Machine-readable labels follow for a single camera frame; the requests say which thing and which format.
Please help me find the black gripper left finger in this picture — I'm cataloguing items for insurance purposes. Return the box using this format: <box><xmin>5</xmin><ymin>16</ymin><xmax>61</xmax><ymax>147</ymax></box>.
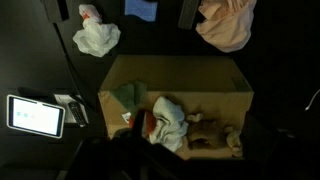
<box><xmin>64</xmin><ymin>135</ymin><xmax>113</xmax><ymax>180</ymax></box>

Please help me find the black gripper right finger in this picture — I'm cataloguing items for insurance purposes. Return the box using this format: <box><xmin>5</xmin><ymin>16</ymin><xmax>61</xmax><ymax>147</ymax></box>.
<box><xmin>263</xmin><ymin>129</ymin><xmax>304</xmax><ymax>180</ymax></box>

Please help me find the brown plush toy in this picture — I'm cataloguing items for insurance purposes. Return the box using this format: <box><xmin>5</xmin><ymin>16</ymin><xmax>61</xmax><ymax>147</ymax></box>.
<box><xmin>185</xmin><ymin>112</ymin><xmax>244</xmax><ymax>159</ymax></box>

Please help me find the white towel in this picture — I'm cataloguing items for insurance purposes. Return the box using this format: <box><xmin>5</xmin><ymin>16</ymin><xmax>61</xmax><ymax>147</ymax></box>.
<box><xmin>146</xmin><ymin>96</ymin><xmax>190</xmax><ymax>153</ymax></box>

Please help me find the white plastic bag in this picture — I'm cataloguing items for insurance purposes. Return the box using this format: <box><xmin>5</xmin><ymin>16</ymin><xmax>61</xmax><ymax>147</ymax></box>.
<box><xmin>72</xmin><ymin>3</ymin><xmax>122</xmax><ymax>58</ymax></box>

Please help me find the pink cloth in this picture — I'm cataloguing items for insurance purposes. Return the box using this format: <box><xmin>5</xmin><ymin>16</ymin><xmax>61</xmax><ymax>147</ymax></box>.
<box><xmin>195</xmin><ymin>0</ymin><xmax>258</xmax><ymax>54</ymax></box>

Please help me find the large cardboard box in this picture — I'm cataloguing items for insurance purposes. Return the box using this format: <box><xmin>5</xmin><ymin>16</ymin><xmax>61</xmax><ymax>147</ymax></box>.
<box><xmin>97</xmin><ymin>54</ymin><xmax>255</xmax><ymax>161</ymax></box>

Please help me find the black remote control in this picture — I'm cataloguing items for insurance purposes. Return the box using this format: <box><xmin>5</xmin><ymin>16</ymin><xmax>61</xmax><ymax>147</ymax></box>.
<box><xmin>53</xmin><ymin>93</ymin><xmax>90</xmax><ymax>125</ymax></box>

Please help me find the white framed tablet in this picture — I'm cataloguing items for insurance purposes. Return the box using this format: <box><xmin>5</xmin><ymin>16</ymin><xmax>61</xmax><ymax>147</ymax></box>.
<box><xmin>6</xmin><ymin>94</ymin><xmax>66</xmax><ymax>140</ymax></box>

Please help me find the thin white cable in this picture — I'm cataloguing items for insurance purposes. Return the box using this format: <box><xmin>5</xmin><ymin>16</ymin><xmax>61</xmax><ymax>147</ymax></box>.
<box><xmin>304</xmin><ymin>87</ymin><xmax>320</xmax><ymax>111</ymax></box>

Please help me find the black table cable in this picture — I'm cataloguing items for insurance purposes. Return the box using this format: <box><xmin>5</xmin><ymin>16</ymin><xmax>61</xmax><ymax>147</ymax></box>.
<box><xmin>53</xmin><ymin>21</ymin><xmax>88</xmax><ymax>101</ymax></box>

